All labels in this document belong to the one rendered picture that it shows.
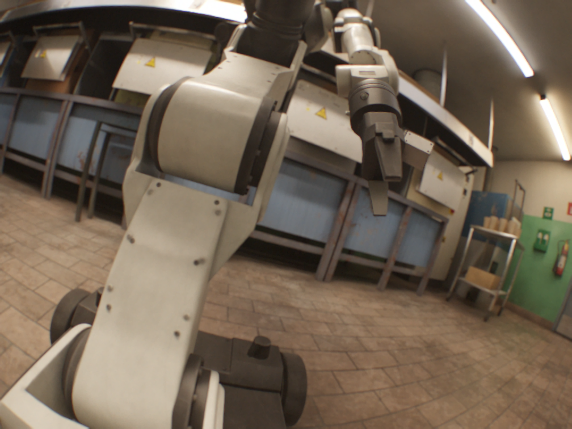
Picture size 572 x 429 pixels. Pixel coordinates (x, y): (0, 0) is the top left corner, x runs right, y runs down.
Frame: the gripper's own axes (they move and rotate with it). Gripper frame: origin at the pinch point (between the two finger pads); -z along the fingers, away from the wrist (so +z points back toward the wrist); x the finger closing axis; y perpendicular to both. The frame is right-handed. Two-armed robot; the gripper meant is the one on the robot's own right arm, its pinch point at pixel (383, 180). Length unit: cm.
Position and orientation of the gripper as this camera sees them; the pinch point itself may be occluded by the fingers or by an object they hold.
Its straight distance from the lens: 33.7
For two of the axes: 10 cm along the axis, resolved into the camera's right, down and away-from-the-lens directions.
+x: 2.2, 3.8, 9.0
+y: -9.7, -0.1, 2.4
